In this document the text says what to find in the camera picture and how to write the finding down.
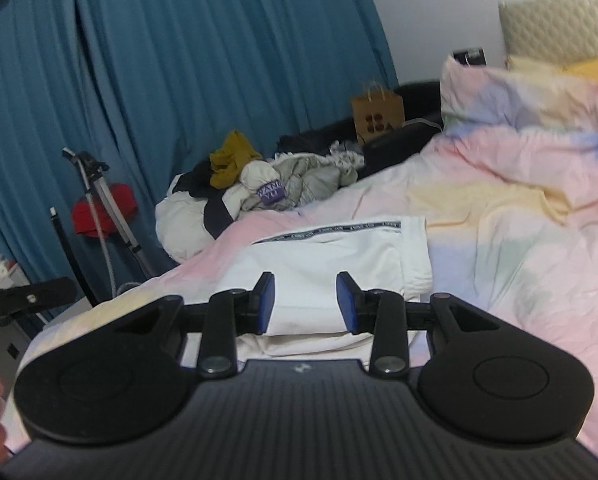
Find tissue box on table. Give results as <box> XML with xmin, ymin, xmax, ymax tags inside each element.
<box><xmin>0</xmin><ymin>254</ymin><xmax>17</xmax><ymax>280</ymax></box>

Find garment steamer on stand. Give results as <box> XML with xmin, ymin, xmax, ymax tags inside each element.
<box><xmin>61</xmin><ymin>148</ymin><xmax>156</xmax><ymax>298</ymax></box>

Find beige quilted headboard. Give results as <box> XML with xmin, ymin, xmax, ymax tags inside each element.
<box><xmin>498</xmin><ymin>0</ymin><xmax>598</xmax><ymax>65</ymax></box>

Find white sweatpants with striped band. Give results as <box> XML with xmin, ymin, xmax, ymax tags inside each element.
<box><xmin>180</xmin><ymin>214</ymin><xmax>436</xmax><ymax>369</ymax></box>

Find black garment on pile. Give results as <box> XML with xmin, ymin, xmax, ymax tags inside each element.
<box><xmin>172</xmin><ymin>158</ymin><xmax>238</xmax><ymax>240</ymax></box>

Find red cloth on chair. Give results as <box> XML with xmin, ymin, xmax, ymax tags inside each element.
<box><xmin>71</xmin><ymin>183</ymin><xmax>138</xmax><ymax>238</ymax></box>

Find blue curtain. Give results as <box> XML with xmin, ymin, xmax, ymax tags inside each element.
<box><xmin>0</xmin><ymin>0</ymin><xmax>396</xmax><ymax>281</ymax></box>

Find black bedside armchair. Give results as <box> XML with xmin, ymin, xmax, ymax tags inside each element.
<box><xmin>276</xmin><ymin>80</ymin><xmax>443</xmax><ymax>178</ymax></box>

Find mustard yellow garment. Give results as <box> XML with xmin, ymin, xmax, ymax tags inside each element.
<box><xmin>209</xmin><ymin>130</ymin><xmax>262</xmax><ymax>190</ymax></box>

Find grey jacket with purple label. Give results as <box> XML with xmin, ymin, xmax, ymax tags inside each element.
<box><xmin>239</xmin><ymin>151</ymin><xmax>365</xmax><ymax>211</ymax></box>

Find brown paper shopping bag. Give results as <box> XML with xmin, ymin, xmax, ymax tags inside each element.
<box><xmin>350</xmin><ymin>81</ymin><xmax>405</xmax><ymax>145</ymax></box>

